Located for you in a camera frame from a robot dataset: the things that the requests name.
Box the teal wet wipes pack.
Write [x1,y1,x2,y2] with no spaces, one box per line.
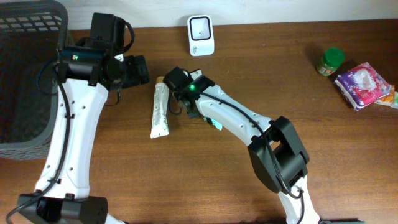
[203,117,223,131]

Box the white tube with tan cap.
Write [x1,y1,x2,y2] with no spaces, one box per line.
[150,77,169,139]

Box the green lid jar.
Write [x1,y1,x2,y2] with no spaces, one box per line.
[317,47,345,76]

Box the pink purple tissue pack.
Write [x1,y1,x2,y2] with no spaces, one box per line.
[334,62,392,111]

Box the orange small tissue box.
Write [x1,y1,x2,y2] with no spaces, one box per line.
[376,85,395,106]

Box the green small tissue box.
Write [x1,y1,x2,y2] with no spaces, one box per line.
[390,91,398,109]

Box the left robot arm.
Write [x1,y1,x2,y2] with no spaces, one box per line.
[12,12,150,223]

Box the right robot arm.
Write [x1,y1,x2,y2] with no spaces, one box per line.
[164,67,321,223]

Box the dark grey plastic basket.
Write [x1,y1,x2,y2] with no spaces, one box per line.
[1,1,70,160]

